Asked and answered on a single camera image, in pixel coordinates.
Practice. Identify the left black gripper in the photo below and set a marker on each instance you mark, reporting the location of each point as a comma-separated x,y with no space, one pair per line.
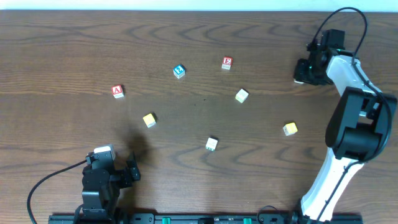
126,177

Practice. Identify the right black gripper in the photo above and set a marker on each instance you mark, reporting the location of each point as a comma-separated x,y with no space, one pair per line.
302,73

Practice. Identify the plain cream number 3 block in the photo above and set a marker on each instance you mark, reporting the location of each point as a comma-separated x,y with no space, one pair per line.
241,95

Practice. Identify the red letter A block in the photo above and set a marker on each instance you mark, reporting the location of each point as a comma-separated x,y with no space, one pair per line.
117,91

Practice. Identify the blue number 2 block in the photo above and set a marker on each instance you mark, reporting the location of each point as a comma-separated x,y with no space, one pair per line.
179,71

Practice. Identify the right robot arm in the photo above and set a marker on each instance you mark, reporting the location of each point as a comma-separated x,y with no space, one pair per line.
356,133

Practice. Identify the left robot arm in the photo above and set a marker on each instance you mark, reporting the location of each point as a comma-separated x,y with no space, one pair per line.
101,189

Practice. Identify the yellow block left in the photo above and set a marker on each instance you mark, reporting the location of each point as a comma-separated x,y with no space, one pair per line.
149,120

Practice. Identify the yellow block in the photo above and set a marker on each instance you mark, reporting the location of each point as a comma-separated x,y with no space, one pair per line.
290,129
149,120

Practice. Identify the yellow block right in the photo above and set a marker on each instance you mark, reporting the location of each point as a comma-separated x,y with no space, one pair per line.
290,129

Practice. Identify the cream block green edge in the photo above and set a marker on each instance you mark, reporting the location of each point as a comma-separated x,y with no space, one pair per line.
211,144

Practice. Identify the red letter E block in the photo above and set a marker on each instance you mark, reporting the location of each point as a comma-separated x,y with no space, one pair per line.
227,63

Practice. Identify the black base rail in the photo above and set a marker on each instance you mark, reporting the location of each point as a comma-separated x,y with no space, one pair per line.
148,218

